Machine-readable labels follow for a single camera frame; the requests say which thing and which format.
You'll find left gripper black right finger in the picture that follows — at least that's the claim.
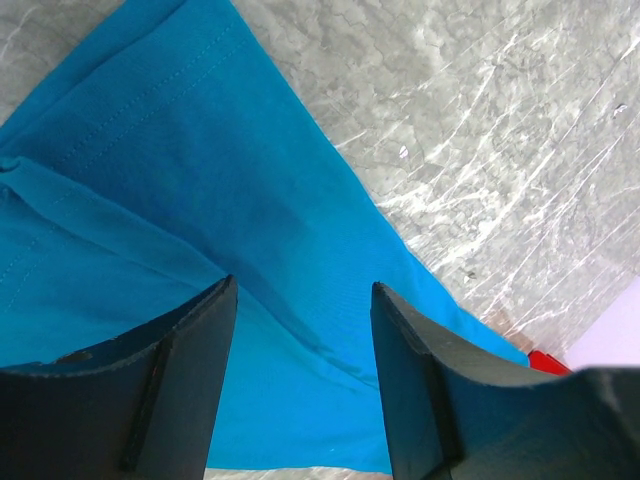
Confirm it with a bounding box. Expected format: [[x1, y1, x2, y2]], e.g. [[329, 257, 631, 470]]
[[371, 283, 639, 479]]

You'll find teal t shirt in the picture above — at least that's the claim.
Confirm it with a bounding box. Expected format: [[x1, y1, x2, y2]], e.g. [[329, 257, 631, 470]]
[[1, 1, 528, 472]]

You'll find red plastic bin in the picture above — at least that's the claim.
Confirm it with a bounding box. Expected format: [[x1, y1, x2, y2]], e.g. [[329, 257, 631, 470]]
[[528, 350, 571, 376]]

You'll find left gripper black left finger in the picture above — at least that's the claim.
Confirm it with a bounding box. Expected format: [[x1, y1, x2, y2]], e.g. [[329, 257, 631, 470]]
[[1, 277, 238, 479]]

